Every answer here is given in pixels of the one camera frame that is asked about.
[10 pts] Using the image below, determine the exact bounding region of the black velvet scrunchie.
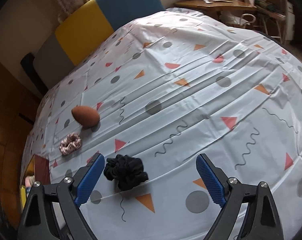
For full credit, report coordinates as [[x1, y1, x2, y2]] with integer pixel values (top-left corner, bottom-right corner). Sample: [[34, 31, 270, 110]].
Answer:
[[104, 154, 149, 191]]

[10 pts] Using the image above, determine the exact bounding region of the pink satin scrunchie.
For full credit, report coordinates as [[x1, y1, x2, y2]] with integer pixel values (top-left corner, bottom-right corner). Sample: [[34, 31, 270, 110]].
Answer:
[[59, 132, 82, 155]]

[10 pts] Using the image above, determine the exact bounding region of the brown egg makeup sponge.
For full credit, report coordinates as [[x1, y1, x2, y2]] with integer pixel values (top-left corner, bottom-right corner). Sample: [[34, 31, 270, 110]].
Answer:
[[71, 106, 100, 128]]

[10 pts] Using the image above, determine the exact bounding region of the pink fuzzy towel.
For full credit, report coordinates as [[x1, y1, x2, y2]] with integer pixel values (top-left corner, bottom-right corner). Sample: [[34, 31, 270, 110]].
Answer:
[[25, 175, 36, 189]]

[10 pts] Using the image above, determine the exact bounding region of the gold tray box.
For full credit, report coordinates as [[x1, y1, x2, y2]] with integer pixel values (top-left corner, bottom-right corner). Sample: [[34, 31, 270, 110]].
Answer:
[[19, 155, 50, 209]]

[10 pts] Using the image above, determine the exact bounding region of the patterned white bed sheet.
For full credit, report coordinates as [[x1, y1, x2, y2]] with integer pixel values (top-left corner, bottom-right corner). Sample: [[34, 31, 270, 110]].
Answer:
[[21, 8, 302, 239]]

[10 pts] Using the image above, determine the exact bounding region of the wooden wardrobe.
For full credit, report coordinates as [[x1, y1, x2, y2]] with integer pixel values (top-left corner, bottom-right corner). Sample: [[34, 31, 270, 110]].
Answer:
[[0, 63, 39, 228]]

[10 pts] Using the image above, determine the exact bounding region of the grey yellow blue headboard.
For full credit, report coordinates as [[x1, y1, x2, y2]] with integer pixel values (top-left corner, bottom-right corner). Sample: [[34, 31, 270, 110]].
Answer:
[[33, 0, 164, 89]]

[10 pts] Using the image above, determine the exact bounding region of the wooden side desk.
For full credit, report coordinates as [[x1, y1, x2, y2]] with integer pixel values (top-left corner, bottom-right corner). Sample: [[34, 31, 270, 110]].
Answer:
[[175, 0, 286, 43]]

